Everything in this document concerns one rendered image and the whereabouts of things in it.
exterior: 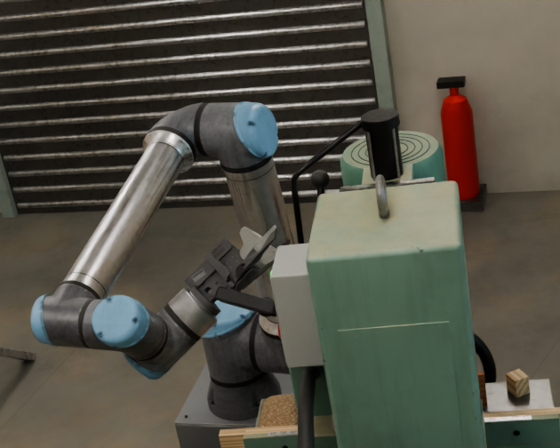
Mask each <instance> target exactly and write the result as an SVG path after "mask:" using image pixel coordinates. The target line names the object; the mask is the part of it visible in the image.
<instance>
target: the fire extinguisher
mask: <svg viewBox="0 0 560 448"><path fill-rule="evenodd" d="M465 83H466V77H465V76H452V77H439V78H438V80H437V82H436V88H437V89H450V95H449V96H447V97H446V98H444V102H443V106H442V109H441V113H440V115H441V123H442V131H443V140H444V155H445V163H446V172H447V180H448V181H449V180H453V181H456V182H457V183H458V186H459V193H460V209H461V211H462V212H483V211H484V205H485V200H486V196H487V186H486V184H479V177H478V167H477V157H476V139H475V130H474V120H473V111H472V107H471V106H470V104H469V102H468V99H467V97H466V96H464V95H462V94H459V88H461V87H464V86H465Z"/></svg>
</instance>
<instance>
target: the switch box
mask: <svg viewBox="0 0 560 448"><path fill-rule="evenodd" d="M308 244H309V243H308ZM308 244H290V245H280V246H278V247H277V251H276V256H275V260H274V264H273V267H272V271H271V276H270V283H271V288H272V293H273V298H274V302H275V307H276V316H277V321H278V325H279V330H280V334H281V340H282V344H283V349H284V358H285V362H286V363H287V366H288V368H294V367H306V366H318V365H324V362H323V357H322V351H321V346H320V341H319V336H318V330H317V325H316V316H315V310H314V305H313V301H312V295H311V290H310V284H309V280H308V270H307V264H306V258H307V253H308Z"/></svg>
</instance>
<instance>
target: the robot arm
mask: <svg viewBox="0 0 560 448"><path fill-rule="evenodd" d="M277 134H278V130H277V125H276V120H275V118H274V116H273V114H272V112H271V111H270V109H269V108H268V107H267V106H265V105H263V104H261V103H257V102H249V101H241V102H213V103H207V102H201V103H197V104H192V105H189V106H186V107H184V108H180V109H178V110H176V111H174V112H172V113H171V114H170V115H168V116H166V117H164V118H163V119H161V120H160V121H159V122H158V123H156V124H155V125H154V126H153V127H152V128H151V129H150V130H149V132H148V134H147V135H146V137H145V139H144V141H143V150H144V153H143V155H142V157H141V158H140V160H139V162H138V163H137V164H136V166H135V167H134V169H133V170H132V173H131V174H130V176H129V177H128V179H127V181H126V182H125V184H124V185H123V186H122V188H121V190H120V191H119V193H118V194H117V196H116V198H115V200H114V201H113V203H112V205H110V207H109V208H108V211H107V212H106V214H105V215H104V217H103V218H102V220H101V222H100V224H99V225H98V227H97V228H96V229H95V231H94V232H93V234H92V236H91V238H90V239H89V241H88V242H87V244H86V246H85V247H84V248H83V250H82V252H81V253H80V255H79V256H78V258H77V260H76V262H75V263H74V265H73V267H72V268H71V269H70V270H69V272H68V274H67V276H66V277H65V279H64V280H63V281H62V282H61V283H60V285H59V286H58V288H57V289H56V291H55V293H54V294H53V295H52V296H51V295H49V294H45V295H43V296H40V297H39V298H38V299H37V300H36V301H35V303H34V305H33V307H32V310H31V317H30V322H31V328H32V332H33V333H34V336H35V337H36V339H37V340H38V341H40V342H41V343H43V344H48V345H53V346H54V347H58V346H65V347H75V348H92V349H100V350H110V351H119V352H123V354H124V357H125V359H126V360H127V361H128V363H129V364H130V365H131V366H132V367H133V368H134V369H135V370H136V371H138V372H139V373H140V374H143V375H144V376H145V377H147V378H149V379H151V380H157V379H159V378H161V377H162V376H163V375H164V374H165V373H167V372H168V371H170V370H171V367H172V366H173V365H174V364H175V363H176V362H177V361H178V360H179V359H180V358H181V357H183V356H184V355H185V354H186V353H187V352H188V351H189V350H190V349H191V348H192V347H193V346H194V345H195V344H196V343H197V342H198V341H199V340H200V339H201V338H202V342H203V345H204V352H205V357H206V361H207V365H208V369H209V373H210V377H211V380H210V385H209V389H208V394H207V402H208V405H209V409H210V411H211V412H212V413H213V414H214V415H215V416H217V417H219V418H221V419H224V420H249V419H253V418H256V417H258V413H259V409H260V401H261V399H267V398H269V397H270V396H277V395H282V391H281V387H280V383H279V381H278V379H277V377H276V376H275V374H274V373H283V374H290V372H289V368H288V366H287V363H286V362H285V358H284V349H283V344H282V340H281V339H280V337H279V335H278V328H277V326H278V321H277V316H276V307H275V302H274V298H273V293H272V288H271V283H270V272H271V270H272V267H273V264H274V260H275V256H276V251H277V247H278V246H280V245H290V244H295V242H294V238H293V234H292V228H291V225H290V221H289V218H288V214H287V211H286V207H285V204H284V198H283V194H282V190H281V187H280V184H279V180H278V177H277V173H276V167H275V163H274V160H273V154H274V153H275V152H276V148H277V144H278V137H277ZM207 156H210V157H213V156H215V157H218V158H219V160H220V165H221V168H222V170H223V171H224V173H225V176H226V180H227V183H228V188H229V192H230V195H231V198H232V201H233V204H234V207H235V210H236V216H237V219H238V222H239V225H240V229H241V230H240V232H239V234H240V237H241V238H242V240H243V243H244V245H243V247H242V248H241V250H239V249H237V248H236V247H235V246H234V245H233V244H232V243H230V242H229V241H228V240H225V239H224V238H223V239H222V240H221V241H220V242H219V243H218V244H217V245H216V246H215V247H214V248H213V249H212V250H211V251H210V252H209V253H208V254H207V255H206V256H205V257H204V258H205V261H204V262H203V263H202V264H201V265H200V266H199V267H198V268H197V269H196V270H195V271H194V272H193V273H192V274H191V275H190V276H189V277H188V278H187V279H186V280H185V281H184V282H185V283H186V284H187V285H188V287H189V288H190V289H187V288H183V289H182V290H181V291H180V292H179V293H178V294H177V295H176V296H175V297H174V298H173V299H172V300H171V301H170V302H169V303H168V304H167V305H166V306H164V307H163V308H162V309H161V310H160V311H159V312H158V313H157V314H155V313H154V312H152V311H151V310H149V309H148V308H146V307H144V306H143V305H142V304H141V303H140V302H139V301H137V300H136V299H134V298H131V297H128V296H124V295H113V296H110V297H108V294H109V293H110V291H111V289H112V288H113V286H114V284H115V282H116V280H117V278H118V277H119V276H120V274H121V272H122V271H123V269H124V267H125V265H126V263H127V261H128V260H129V259H130V257H131V256H132V253H133V251H134V250H135V248H136V246H137V245H138V243H139V241H140V240H141V238H142V236H143V235H144V233H145V231H146V229H147V228H148V225H149V224H150V222H151V221H152V219H153V218H154V216H155V214H156V212H157V210H158V209H159V207H160V205H161V203H162V202H163V200H164V199H165V197H166V195H167V193H168V192H169V190H170V188H171V187H172V184H173V182H174V181H175V180H176V178H177V177H178V175H179V173H183V172H186V171H187V170H189V169H190V167H191V166H192V164H193V163H194V162H195V161H196V160H198V159H199V158H202V157H207ZM219 246H220V247H219ZM218 247H219V248H218ZM217 248H218V249H217ZM254 280H256V284H257V286H258V289H259V293H260V297H257V296H253V295H251V294H247V293H243V292H241V290H243V289H245V288H246V287H247V286H248V285H249V284H251V283H252V282H253V281H254ZM211 289H212V292H211V293H209V291H210V290H211Z"/></svg>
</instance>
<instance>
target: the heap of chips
mask: <svg viewBox="0 0 560 448"><path fill-rule="evenodd" d="M288 425H298V411H297V409H296V404H295V400H294V395H277V396H270V397H269V398H267V399H266V400H264V402H263V406H262V410H261V415H260V423H259V428H262V427H275V426H288Z"/></svg>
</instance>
